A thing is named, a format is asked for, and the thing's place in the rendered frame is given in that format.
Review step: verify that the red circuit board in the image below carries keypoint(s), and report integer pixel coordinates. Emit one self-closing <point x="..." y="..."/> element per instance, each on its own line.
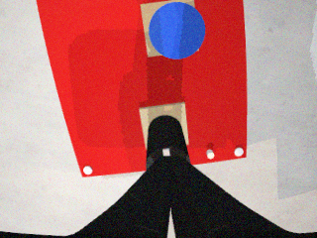
<point x="123" y="68"/>

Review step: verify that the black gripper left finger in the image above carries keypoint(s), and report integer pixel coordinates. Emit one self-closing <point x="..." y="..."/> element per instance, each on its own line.
<point x="142" y="212"/>

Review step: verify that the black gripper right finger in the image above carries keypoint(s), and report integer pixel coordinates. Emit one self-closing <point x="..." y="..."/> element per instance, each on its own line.
<point x="199" y="208"/>

